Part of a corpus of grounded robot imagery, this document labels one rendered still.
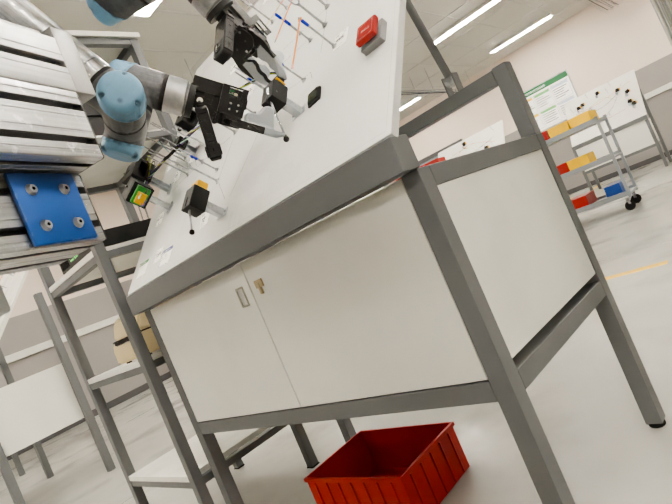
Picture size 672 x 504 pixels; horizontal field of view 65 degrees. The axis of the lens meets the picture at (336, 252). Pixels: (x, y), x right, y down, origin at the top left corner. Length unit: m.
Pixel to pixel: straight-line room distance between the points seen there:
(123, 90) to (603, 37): 11.66
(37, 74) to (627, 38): 11.83
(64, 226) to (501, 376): 0.72
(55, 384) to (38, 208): 3.45
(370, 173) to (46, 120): 0.52
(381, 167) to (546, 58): 11.66
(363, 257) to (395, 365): 0.23
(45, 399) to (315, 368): 2.95
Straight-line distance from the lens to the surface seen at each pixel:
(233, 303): 1.43
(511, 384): 1.00
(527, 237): 1.21
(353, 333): 1.15
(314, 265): 1.16
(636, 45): 12.19
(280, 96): 1.23
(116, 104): 0.96
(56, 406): 4.07
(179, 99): 1.14
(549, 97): 12.47
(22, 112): 0.67
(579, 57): 12.38
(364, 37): 1.13
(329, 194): 1.03
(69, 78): 0.76
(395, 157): 0.92
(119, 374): 2.11
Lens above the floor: 0.71
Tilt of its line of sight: 1 degrees up
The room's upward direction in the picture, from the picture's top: 23 degrees counter-clockwise
